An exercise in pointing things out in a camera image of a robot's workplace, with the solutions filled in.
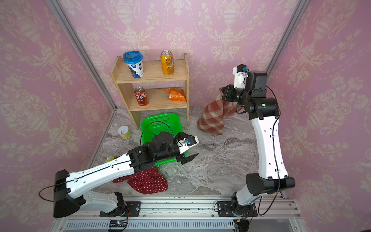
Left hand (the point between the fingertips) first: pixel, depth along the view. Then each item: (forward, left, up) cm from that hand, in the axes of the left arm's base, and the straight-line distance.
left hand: (194, 144), depth 67 cm
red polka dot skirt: (-9, +24, -24) cm, 36 cm away
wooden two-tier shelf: (+40, +24, -7) cm, 47 cm away
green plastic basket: (+31, +29, -25) cm, 50 cm away
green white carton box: (+3, +51, -24) cm, 57 cm away
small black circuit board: (-28, +38, -31) cm, 57 cm away
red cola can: (+31, +32, +3) cm, 45 cm away
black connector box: (-28, -24, -30) cm, 48 cm away
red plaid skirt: (+19, -10, -4) cm, 22 cm away
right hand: (+19, -13, +18) cm, 29 cm away
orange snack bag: (+37, +11, -1) cm, 38 cm away
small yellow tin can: (+22, +47, -23) cm, 57 cm away
